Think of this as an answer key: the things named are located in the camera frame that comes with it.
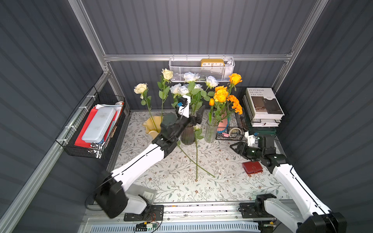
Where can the interior design trends book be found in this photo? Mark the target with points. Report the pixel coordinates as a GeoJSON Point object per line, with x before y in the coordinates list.
{"type": "Point", "coordinates": [263, 103]}

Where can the tape roll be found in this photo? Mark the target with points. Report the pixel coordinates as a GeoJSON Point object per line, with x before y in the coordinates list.
{"type": "Point", "coordinates": [235, 132]}

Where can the white wire wall basket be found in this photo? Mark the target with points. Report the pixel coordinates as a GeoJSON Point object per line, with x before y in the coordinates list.
{"type": "Point", "coordinates": [183, 64]}

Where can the white rose on table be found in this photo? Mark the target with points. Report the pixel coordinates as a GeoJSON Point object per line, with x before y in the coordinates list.
{"type": "Point", "coordinates": [183, 91]}

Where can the small white rose stem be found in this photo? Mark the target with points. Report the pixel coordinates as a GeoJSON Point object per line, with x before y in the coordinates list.
{"type": "Point", "coordinates": [197, 135]}

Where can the yellow orange rose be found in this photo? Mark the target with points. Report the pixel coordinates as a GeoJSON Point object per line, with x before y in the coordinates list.
{"type": "Point", "coordinates": [234, 80]}

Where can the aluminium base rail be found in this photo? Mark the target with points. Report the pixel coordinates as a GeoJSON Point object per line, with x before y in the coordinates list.
{"type": "Point", "coordinates": [202, 217]}

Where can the black wire desk organizer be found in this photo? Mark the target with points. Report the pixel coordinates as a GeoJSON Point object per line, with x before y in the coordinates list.
{"type": "Point", "coordinates": [247, 122]}

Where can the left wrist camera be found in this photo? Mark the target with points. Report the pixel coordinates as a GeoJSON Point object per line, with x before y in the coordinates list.
{"type": "Point", "coordinates": [183, 106]}

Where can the yellow wavy vase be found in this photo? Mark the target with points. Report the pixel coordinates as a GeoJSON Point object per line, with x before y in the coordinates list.
{"type": "Point", "coordinates": [152, 126]}

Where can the yellow clock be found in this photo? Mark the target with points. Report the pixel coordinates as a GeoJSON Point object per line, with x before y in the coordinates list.
{"type": "Point", "coordinates": [208, 62]}

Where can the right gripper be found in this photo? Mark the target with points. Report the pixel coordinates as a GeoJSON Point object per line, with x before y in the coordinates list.
{"type": "Point", "coordinates": [246, 149]}

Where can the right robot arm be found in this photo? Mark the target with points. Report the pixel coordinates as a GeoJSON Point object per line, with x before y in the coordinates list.
{"type": "Point", "coordinates": [313, 215]}

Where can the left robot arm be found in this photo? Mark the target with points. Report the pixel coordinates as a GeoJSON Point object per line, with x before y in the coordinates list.
{"type": "Point", "coordinates": [111, 195]}

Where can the cream white rose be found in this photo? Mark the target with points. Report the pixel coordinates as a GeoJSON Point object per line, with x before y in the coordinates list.
{"type": "Point", "coordinates": [142, 89]}

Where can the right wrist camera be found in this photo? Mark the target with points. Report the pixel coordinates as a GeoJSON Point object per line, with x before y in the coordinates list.
{"type": "Point", "coordinates": [252, 140]}

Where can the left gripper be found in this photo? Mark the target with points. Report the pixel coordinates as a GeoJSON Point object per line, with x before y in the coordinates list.
{"type": "Point", "coordinates": [191, 116]}

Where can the leafy green stem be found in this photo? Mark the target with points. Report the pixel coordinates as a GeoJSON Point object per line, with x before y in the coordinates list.
{"type": "Point", "coordinates": [192, 160]}

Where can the red notebook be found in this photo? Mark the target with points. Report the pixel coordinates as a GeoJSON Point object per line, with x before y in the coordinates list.
{"type": "Point", "coordinates": [252, 167]}

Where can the purple ribbed glass vase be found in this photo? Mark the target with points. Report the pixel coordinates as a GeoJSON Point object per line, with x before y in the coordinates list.
{"type": "Point", "coordinates": [188, 136]}

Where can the white plastic case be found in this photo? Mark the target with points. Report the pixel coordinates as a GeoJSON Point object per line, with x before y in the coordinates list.
{"type": "Point", "coordinates": [98, 125]}

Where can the red folder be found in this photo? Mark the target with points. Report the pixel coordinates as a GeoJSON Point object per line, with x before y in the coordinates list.
{"type": "Point", "coordinates": [80, 143]}

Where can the large orange marigold stem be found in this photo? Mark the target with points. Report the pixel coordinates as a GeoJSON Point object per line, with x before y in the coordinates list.
{"type": "Point", "coordinates": [225, 115]}

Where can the black wire side basket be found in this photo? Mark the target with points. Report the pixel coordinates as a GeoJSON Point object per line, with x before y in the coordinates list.
{"type": "Point", "coordinates": [72, 129]}

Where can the orange tulip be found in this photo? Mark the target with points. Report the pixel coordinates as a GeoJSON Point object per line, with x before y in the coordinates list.
{"type": "Point", "coordinates": [211, 102]}

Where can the pink folder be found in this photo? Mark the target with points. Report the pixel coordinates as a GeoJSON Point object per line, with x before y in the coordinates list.
{"type": "Point", "coordinates": [222, 126]}

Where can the floral table mat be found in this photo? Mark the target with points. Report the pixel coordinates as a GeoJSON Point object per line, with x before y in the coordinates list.
{"type": "Point", "coordinates": [174, 177]}

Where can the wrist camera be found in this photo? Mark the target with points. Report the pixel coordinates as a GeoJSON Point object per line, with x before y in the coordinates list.
{"type": "Point", "coordinates": [183, 106]}
{"type": "Point", "coordinates": [252, 140]}

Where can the clear glass vase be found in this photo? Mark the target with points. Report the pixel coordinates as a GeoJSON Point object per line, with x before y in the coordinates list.
{"type": "Point", "coordinates": [211, 130]}

